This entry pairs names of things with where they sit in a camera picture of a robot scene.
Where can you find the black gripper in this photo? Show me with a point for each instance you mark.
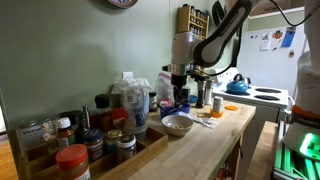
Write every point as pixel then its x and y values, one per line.
pixel 181 91

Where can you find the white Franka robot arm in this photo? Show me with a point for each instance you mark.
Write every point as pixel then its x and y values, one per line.
pixel 216 43

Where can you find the small blue bowl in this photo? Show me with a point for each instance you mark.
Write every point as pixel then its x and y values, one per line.
pixel 185 108
pixel 167 112

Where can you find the white ceramic bowl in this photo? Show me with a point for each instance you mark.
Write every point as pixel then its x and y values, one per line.
pixel 177 126

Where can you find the steel pepper grinder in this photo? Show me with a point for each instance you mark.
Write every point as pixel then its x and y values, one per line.
pixel 200 95

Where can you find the clear zip bag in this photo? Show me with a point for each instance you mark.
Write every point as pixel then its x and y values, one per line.
pixel 165 88

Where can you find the yellow lid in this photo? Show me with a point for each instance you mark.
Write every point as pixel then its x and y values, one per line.
pixel 203 115

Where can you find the white napkin with spoons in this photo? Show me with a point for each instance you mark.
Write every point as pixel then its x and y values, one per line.
pixel 200 121

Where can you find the small dark jar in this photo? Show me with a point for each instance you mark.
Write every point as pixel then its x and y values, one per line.
pixel 152 101

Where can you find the white bottle with orange cap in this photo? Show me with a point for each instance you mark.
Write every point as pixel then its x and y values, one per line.
pixel 217 105

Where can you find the clear plastic bag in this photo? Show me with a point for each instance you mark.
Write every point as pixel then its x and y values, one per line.
pixel 135 110

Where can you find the orange plastic lid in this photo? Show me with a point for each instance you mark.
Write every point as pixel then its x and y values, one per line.
pixel 231 108

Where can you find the wooden tray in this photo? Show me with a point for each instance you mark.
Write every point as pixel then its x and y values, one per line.
pixel 146 146

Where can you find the blue kettle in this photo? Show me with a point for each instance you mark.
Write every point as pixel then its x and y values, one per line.
pixel 237 86

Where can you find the red container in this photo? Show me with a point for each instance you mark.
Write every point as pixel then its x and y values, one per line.
pixel 119 116

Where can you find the white lid jar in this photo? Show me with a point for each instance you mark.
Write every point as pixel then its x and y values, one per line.
pixel 126 148

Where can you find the gold lid jar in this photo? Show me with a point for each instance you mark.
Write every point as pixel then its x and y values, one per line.
pixel 113 140

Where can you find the dark bottle with black cap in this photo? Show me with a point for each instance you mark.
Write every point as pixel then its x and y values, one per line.
pixel 103 113

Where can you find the tall wooden spice rack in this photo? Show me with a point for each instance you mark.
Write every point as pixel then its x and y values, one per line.
pixel 183 18

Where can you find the white electric stove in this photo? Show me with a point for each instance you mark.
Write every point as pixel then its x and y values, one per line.
pixel 266 110

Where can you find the black stove burner coil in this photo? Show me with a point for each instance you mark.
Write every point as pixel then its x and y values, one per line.
pixel 267 97
pixel 268 90

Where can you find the white refrigerator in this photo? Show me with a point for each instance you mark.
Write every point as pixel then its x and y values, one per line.
pixel 266 70

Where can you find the black hanging pan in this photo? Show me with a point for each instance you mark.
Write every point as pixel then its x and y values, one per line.
pixel 218 13

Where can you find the slim steel bottle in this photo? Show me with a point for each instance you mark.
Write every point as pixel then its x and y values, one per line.
pixel 86 116

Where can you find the blue lid jar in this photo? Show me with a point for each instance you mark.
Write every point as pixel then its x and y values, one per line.
pixel 94 145

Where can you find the white paper note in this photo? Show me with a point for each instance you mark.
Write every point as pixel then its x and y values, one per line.
pixel 265 41

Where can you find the colourful paper note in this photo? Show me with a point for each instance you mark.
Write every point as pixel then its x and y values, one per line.
pixel 277 38

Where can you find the brown bottle with white cap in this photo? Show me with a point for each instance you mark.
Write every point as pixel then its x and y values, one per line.
pixel 65 134

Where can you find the red lid spice jar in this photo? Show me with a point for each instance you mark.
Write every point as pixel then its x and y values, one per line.
pixel 73 163

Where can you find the blue paper note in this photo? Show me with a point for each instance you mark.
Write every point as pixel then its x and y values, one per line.
pixel 288 36

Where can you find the green lit robot stand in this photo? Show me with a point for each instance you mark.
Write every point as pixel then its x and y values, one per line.
pixel 300 156

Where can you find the clear glass jar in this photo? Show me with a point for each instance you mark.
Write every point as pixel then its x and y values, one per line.
pixel 50 130

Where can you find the white cardboard box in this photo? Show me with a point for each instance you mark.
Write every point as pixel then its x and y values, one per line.
pixel 30 137

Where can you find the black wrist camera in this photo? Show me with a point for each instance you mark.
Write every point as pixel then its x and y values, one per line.
pixel 167 68

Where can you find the white wall outlet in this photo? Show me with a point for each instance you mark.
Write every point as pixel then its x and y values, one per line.
pixel 127 75

